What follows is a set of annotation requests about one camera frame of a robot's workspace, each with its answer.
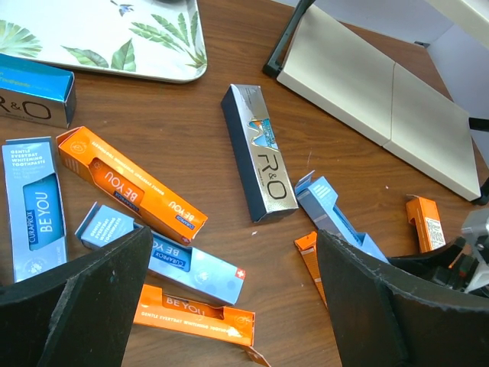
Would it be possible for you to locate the orange Curaprox box open flap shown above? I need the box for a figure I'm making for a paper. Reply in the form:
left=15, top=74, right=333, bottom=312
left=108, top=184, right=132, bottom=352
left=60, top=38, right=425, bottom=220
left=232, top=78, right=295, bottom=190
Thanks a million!
left=134, top=284, right=270, bottom=366

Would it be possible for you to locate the leaf patterned serving tray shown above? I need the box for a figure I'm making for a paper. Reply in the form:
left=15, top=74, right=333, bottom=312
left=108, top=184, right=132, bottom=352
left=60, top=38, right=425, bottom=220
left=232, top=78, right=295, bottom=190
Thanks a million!
left=1, top=0, right=208, bottom=83

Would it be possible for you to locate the silver R&O toothpaste box centre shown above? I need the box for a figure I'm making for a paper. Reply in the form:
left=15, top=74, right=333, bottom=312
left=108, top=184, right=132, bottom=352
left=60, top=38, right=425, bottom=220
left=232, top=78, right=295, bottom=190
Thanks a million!
left=221, top=84, right=298, bottom=222

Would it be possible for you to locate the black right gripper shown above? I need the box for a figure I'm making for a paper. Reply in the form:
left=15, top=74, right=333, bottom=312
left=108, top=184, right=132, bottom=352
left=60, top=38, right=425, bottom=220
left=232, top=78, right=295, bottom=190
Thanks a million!
left=389, top=208, right=488, bottom=297

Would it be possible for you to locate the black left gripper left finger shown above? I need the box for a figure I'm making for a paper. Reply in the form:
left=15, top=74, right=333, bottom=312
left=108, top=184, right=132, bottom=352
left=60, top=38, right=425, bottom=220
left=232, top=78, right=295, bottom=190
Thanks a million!
left=1, top=227, right=152, bottom=366

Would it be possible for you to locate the orange curaprox box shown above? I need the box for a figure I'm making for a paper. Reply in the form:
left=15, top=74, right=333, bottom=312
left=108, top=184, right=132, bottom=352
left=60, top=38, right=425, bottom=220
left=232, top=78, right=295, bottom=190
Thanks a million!
left=294, top=232, right=327, bottom=306
left=56, top=126, right=208, bottom=245
left=406, top=196, right=446, bottom=253

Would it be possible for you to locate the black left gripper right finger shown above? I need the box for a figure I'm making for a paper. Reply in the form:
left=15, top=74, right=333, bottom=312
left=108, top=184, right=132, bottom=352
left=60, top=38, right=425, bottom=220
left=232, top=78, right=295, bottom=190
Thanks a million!
left=317, top=230, right=488, bottom=366

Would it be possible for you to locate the cream three tier shelf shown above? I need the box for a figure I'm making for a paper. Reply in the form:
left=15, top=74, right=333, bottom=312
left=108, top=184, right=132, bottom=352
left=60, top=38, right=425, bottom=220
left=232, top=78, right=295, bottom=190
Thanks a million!
left=263, top=1, right=488, bottom=205

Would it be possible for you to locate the light blue Curaprox box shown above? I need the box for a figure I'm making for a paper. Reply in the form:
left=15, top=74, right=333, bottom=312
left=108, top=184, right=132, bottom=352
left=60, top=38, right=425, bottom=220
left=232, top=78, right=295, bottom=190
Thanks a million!
left=2, top=137, right=68, bottom=282
left=76, top=203, right=246, bottom=305
left=294, top=171, right=388, bottom=263

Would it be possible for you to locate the blue silver R&O toothpaste box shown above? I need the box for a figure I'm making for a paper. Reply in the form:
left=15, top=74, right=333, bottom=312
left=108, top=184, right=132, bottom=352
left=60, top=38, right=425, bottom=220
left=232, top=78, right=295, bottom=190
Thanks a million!
left=1, top=54, right=76, bottom=128

